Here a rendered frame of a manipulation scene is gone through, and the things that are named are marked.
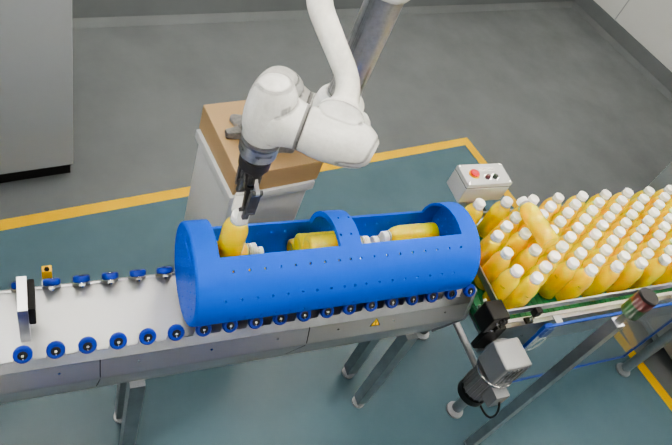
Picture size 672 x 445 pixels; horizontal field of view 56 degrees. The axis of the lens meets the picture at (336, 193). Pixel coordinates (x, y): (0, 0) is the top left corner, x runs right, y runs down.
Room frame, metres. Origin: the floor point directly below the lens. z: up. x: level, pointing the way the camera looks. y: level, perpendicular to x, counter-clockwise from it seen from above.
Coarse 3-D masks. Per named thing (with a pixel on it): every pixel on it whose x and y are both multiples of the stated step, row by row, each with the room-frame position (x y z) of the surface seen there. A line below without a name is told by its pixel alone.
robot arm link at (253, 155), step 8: (240, 144) 0.98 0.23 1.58; (248, 144) 0.97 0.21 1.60; (240, 152) 0.98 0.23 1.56; (248, 152) 0.97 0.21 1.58; (256, 152) 0.97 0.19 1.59; (264, 152) 0.97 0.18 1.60; (272, 152) 0.99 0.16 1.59; (248, 160) 0.97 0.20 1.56; (256, 160) 0.97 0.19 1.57; (264, 160) 0.98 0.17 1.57; (272, 160) 1.00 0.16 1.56
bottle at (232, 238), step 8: (224, 224) 1.00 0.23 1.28; (232, 224) 1.00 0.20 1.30; (224, 232) 0.99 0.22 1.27; (232, 232) 0.99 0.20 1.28; (240, 232) 0.99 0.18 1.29; (224, 240) 0.98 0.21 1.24; (232, 240) 0.98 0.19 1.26; (240, 240) 0.99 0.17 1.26; (224, 248) 0.98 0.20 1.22; (232, 248) 0.98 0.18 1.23; (240, 248) 1.00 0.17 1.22; (224, 256) 0.98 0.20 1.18
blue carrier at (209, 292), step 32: (192, 224) 1.01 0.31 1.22; (256, 224) 1.19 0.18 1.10; (288, 224) 1.25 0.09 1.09; (320, 224) 1.31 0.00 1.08; (352, 224) 1.23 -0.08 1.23; (384, 224) 1.45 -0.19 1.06; (448, 224) 1.50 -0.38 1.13; (192, 256) 0.92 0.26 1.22; (256, 256) 0.99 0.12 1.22; (288, 256) 1.04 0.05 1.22; (320, 256) 1.09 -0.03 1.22; (352, 256) 1.14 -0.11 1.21; (384, 256) 1.19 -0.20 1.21; (416, 256) 1.25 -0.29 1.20; (448, 256) 1.31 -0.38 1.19; (192, 288) 0.87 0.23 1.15; (224, 288) 0.89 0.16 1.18; (256, 288) 0.94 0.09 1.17; (288, 288) 0.99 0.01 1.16; (320, 288) 1.04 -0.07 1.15; (352, 288) 1.09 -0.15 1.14; (384, 288) 1.15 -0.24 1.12; (416, 288) 1.22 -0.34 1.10; (448, 288) 1.30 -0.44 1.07; (192, 320) 0.83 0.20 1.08; (224, 320) 0.88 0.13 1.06
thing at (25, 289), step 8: (16, 280) 0.73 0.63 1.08; (24, 280) 0.74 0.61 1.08; (32, 280) 0.75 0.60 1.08; (16, 288) 0.71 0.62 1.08; (24, 288) 0.72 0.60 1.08; (32, 288) 0.73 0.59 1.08; (16, 296) 0.69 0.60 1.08; (24, 296) 0.70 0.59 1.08; (32, 296) 0.71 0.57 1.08; (24, 304) 0.68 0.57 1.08; (32, 304) 0.70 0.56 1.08; (24, 312) 0.67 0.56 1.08; (32, 312) 0.68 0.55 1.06; (24, 320) 0.67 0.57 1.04; (32, 320) 0.68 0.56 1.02; (24, 328) 0.67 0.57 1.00; (24, 336) 0.67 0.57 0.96
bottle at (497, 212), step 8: (496, 208) 1.76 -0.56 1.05; (504, 208) 1.76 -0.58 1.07; (488, 216) 1.76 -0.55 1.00; (496, 216) 1.75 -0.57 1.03; (504, 216) 1.75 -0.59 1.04; (480, 224) 1.77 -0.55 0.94; (488, 224) 1.75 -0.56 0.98; (496, 224) 1.75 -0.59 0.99; (480, 232) 1.75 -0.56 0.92; (488, 232) 1.75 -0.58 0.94
